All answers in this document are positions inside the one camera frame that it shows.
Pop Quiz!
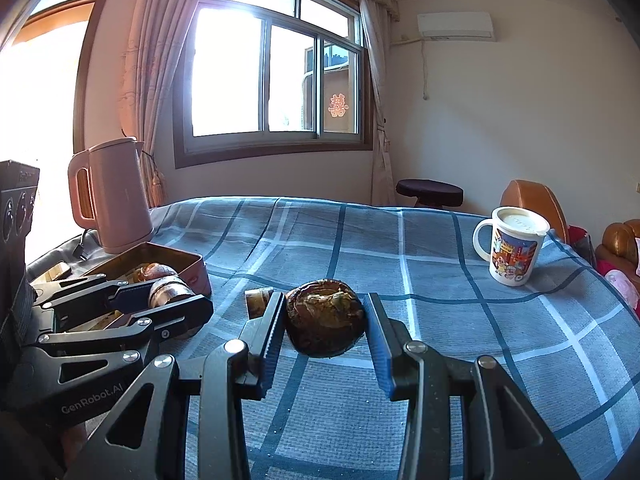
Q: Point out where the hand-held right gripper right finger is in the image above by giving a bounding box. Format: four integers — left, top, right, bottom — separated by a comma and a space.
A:
362, 292, 583, 480

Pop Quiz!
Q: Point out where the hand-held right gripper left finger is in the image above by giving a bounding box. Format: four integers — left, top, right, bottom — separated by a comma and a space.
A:
62, 291, 288, 480

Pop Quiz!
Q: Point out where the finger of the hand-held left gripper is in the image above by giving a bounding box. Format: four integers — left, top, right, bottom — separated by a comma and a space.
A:
30, 274, 163, 318
20, 294, 215, 396

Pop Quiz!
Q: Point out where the pink tin box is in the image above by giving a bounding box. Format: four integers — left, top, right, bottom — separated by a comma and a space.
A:
82, 241, 212, 340

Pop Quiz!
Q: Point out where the blue plaid tablecloth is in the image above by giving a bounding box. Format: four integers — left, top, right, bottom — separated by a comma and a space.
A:
27, 196, 640, 480

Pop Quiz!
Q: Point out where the dark grey cloth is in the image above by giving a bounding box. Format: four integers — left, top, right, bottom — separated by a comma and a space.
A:
27, 205, 171, 281

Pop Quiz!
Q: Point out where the pink electric kettle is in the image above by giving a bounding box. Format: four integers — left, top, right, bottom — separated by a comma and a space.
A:
67, 136, 155, 255

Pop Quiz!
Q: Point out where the dark round stool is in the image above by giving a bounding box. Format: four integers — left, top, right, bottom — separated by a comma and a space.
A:
396, 179, 465, 209

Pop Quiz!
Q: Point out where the white cartoon mug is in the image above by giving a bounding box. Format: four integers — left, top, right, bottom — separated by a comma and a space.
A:
472, 206, 551, 287

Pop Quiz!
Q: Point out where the wooden framed glass door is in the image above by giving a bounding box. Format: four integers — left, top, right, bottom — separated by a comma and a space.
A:
0, 0, 101, 261

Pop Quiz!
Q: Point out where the brown leather chair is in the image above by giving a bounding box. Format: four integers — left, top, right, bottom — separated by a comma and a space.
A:
500, 179, 571, 243

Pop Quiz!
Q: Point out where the red cloth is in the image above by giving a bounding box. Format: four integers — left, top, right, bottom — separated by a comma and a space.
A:
567, 225, 591, 261

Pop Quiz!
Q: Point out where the pink curtain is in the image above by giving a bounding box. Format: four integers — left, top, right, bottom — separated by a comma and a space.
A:
327, 0, 401, 206
117, 0, 221, 208

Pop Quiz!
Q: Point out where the wooden framed window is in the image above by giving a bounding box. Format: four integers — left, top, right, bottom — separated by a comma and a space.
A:
172, 0, 376, 171

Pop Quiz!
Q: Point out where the pink cloth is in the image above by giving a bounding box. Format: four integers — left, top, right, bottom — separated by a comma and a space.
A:
602, 269, 640, 313

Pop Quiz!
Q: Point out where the brown leather sofa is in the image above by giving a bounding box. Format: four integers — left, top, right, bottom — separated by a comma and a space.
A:
595, 220, 640, 276

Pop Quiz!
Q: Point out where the white air conditioner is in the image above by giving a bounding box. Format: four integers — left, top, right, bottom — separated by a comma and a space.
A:
417, 11, 497, 42

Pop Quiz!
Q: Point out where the black kettle cord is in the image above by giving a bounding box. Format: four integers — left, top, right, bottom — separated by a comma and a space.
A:
72, 229, 101, 261

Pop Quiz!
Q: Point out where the white wall cable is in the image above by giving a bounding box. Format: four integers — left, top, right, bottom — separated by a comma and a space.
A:
390, 35, 431, 102

